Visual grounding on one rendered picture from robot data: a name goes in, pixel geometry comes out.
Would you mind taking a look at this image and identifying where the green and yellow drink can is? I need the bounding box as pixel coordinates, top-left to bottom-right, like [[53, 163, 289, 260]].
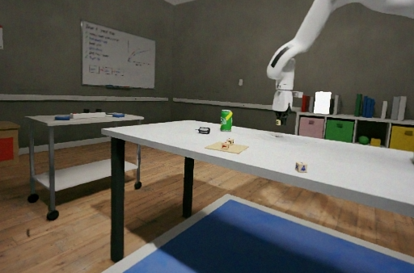
[[220, 110, 233, 132]]

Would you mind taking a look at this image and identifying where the tan square mat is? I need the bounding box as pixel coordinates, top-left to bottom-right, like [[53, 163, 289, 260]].
[[205, 141, 249, 154]]

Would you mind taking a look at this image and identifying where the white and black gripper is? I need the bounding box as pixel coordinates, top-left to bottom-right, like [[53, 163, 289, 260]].
[[272, 90, 292, 125]]

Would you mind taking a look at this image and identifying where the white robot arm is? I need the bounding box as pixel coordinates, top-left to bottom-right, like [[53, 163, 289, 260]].
[[267, 0, 414, 98]]

